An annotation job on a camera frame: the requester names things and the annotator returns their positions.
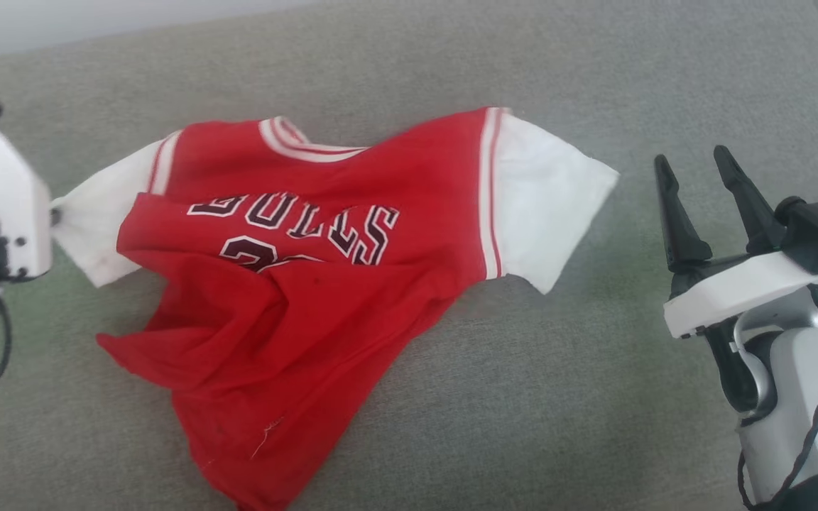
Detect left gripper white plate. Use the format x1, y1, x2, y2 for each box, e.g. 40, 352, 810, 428
0, 124, 53, 281

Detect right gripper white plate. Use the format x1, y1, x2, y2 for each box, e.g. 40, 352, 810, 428
654, 145, 818, 416

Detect red Bulls jersey white sleeves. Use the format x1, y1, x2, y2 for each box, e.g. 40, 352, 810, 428
50, 106, 621, 511

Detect grey fabric sofa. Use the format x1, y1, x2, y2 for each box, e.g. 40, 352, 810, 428
0, 0, 818, 511

